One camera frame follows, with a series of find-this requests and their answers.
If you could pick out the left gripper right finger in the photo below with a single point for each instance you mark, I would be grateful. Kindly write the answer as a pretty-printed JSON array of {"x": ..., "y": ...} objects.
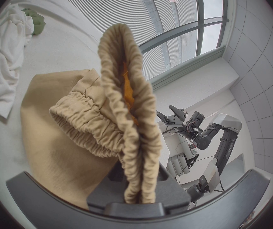
[{"x": 172, "y": 189}]

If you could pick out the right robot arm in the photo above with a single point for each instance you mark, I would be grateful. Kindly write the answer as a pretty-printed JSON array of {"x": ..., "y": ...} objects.
[{"x": 224, "y": 149}]

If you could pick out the white garment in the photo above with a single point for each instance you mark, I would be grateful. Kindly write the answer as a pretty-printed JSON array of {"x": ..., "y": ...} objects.
[{"x": 3, "y": 56}]

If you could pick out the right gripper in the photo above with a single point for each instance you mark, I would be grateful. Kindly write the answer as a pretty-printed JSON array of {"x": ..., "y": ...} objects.
[{"x": 178, "y": 122}]

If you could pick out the bed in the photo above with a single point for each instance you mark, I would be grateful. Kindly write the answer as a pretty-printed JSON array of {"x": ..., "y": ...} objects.
[{"x": 62, "y": 32}]

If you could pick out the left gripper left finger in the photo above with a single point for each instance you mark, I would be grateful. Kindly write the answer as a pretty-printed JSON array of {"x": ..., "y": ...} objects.
[{"x": 107, "y": 187}]

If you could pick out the green garment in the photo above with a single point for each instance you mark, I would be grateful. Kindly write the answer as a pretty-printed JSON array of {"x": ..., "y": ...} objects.
[{"x": 37, "y": 23}]

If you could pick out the window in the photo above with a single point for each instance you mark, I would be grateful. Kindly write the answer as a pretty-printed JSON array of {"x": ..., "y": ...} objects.
[{"x": 127, "y": 8}]

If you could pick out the tan shorts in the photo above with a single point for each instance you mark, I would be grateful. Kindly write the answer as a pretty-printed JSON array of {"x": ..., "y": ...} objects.
[{"x": 55, "y": 151}]

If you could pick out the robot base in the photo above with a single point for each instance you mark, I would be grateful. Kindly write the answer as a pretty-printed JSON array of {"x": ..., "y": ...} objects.
[{"x": 174, "y": 163}]

